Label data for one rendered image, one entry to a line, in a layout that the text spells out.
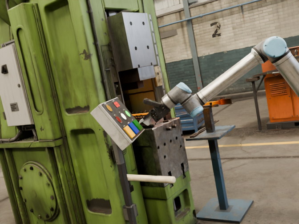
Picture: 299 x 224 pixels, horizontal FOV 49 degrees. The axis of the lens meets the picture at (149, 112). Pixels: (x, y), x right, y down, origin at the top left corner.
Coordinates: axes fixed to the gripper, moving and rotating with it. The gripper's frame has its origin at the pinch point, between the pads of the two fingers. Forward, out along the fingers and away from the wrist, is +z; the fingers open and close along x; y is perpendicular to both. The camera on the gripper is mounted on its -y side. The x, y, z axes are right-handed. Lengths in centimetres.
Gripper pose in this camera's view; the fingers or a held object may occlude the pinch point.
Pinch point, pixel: (139, 121)
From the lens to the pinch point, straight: 207.6
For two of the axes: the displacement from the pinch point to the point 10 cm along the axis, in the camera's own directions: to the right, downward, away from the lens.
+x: 1.9, -1.6, 9.7
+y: 6.5, 7.6, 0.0
